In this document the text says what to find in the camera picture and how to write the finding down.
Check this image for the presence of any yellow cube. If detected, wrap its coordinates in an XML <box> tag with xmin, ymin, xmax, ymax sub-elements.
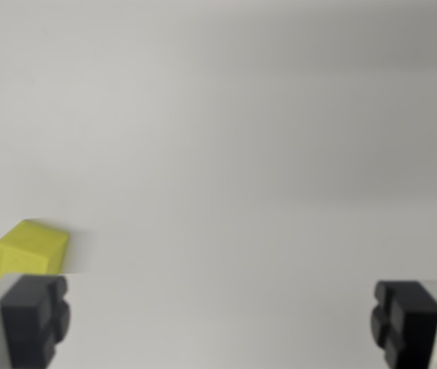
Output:
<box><xmin>0</xmin><ymin>218</ymin><xmax>70</xmax><ymax>287</ymax></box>

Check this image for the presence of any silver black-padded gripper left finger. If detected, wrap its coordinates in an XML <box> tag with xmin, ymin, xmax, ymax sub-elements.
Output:
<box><xmin>0</xmin><ymin>273</ymin><xmax>71</xmax><ymax>369</ymax></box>

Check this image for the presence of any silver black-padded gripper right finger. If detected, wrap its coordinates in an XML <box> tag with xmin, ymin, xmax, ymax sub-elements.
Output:
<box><xmin>369</xmin><ymin>279</ymin><xmax>437</xmax><ymax>369</ymax></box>

